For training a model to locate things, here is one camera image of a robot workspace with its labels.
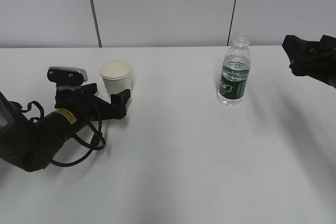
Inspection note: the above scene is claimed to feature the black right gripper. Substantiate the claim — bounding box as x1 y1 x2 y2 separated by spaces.
282 35 335 87

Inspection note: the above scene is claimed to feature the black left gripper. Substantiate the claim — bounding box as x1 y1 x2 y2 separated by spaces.
54 83 131 123

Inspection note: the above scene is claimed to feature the white paper cup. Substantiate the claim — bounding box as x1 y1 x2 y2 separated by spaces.
99 59 132 95

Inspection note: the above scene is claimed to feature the clear water bottle green label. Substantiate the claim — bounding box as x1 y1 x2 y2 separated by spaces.
217 31 251 106

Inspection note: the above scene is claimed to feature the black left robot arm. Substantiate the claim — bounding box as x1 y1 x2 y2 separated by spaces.
1 83 131 172

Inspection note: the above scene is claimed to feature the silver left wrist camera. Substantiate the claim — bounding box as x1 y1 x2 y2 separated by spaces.
47 66 88 87

